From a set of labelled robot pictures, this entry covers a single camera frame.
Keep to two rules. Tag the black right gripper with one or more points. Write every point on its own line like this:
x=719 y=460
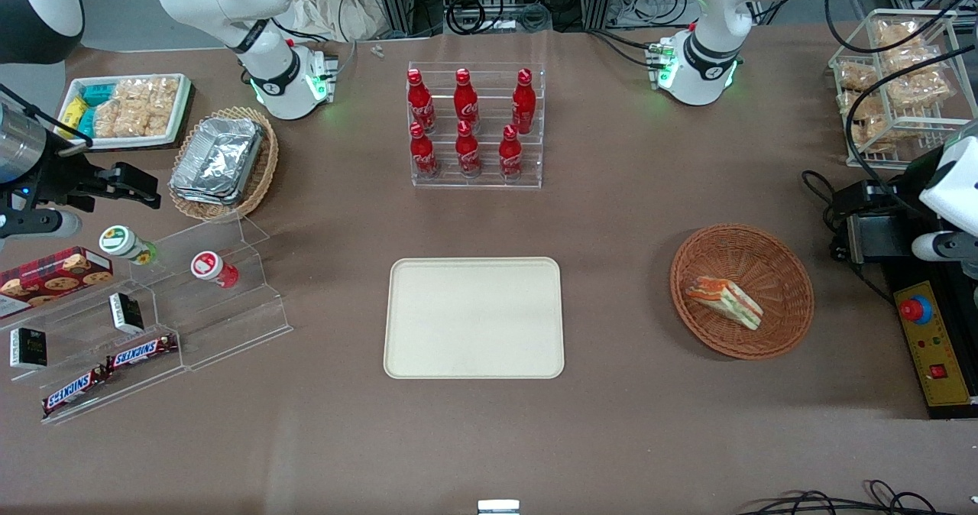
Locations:
x=61 y=176

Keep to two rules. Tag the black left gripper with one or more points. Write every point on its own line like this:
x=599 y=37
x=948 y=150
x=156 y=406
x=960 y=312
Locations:
x=914 y=174

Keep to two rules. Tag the triangle sandwich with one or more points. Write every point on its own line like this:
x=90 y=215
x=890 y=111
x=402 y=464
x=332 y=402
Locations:
x=724 y=298

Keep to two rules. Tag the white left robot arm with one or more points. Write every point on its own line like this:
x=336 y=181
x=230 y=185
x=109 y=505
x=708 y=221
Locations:
x=714 y=34

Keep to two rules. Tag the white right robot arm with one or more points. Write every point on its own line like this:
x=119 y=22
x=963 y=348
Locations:
x=229 y=3

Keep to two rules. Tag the aluminium foil tray stack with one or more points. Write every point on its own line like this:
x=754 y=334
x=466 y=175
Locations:
x=218 y=160

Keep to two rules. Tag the white rectangular snack tray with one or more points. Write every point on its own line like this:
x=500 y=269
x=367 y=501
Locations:
x=183 y=110

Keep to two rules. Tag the round brown wicker basket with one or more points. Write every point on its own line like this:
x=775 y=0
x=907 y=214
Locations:
x=772 y=270

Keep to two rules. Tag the oval light wicker basket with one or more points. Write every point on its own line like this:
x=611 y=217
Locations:
x=263 y=171

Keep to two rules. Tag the cream plastic tray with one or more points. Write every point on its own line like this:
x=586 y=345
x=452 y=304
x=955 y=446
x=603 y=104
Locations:
x=474 y=318

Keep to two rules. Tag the black electronic box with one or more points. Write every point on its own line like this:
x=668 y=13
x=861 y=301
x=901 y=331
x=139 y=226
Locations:
x=869 y=238

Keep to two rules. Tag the green cup with sunflower lid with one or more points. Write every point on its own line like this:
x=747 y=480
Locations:
x=122 y=242

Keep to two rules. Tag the small rice cracker bag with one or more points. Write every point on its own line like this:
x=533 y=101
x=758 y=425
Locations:
x=105 y=120

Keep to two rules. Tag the clear bag of crackers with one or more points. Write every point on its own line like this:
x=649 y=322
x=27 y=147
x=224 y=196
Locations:
x=867 y=125
x=856 y=76
x=921 y=87
x=901 y=41

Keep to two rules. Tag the teal snack packet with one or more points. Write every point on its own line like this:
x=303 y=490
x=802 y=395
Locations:
x=86 y=121
x=98 y=93

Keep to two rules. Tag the large rice cracker bag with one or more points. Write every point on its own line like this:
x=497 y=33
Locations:
x=149 y=102

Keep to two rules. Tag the black yellow control box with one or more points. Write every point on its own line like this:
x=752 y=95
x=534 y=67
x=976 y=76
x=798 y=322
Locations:
x=898 y=282

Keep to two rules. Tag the yellow snack packet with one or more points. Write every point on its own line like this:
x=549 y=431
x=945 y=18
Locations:
x=72 y=114

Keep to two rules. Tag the red cup with white lid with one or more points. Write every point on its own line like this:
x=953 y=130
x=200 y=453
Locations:
x=210 y=267

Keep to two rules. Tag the red cookie box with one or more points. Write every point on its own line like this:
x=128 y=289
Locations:
x=53 y=278

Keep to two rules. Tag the small black box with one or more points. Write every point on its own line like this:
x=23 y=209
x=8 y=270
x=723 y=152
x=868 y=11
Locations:
x=126 y=312
x=29 y=348

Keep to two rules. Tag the yellow emergency stop control box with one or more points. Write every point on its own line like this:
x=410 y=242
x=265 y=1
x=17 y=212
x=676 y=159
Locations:
x=936 y=347

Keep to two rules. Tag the Snickers chocolate bar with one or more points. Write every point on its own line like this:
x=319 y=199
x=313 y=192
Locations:
x=141 y=352
x=72 y=391

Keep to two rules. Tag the clear acrylic stepped stand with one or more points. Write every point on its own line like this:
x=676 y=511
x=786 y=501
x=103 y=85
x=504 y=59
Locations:
x=229 y=324

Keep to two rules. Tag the beige cloth bag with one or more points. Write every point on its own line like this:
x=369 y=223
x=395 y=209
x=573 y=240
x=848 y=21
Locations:
x=328 y=3

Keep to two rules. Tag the small white clip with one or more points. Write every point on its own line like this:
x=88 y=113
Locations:
x=377 y=50

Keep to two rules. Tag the red cola bottle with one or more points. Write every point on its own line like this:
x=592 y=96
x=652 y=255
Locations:
x=419 y=102
x=465 y=101
x=510 y=156
x=524 y=102
x=423 y=154
x=467 y=152

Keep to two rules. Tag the clear acrylic bottle rack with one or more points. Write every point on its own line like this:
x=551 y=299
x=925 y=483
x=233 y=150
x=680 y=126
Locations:
x=477 y=183

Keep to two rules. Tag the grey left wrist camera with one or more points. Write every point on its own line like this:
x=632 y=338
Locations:
x=936 y=246

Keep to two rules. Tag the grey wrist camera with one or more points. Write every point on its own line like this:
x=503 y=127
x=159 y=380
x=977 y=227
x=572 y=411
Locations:
x=42 y=223
x=936 y=246

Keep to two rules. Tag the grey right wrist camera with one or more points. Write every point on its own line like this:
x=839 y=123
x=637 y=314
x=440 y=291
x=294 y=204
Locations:
x=42 y=223

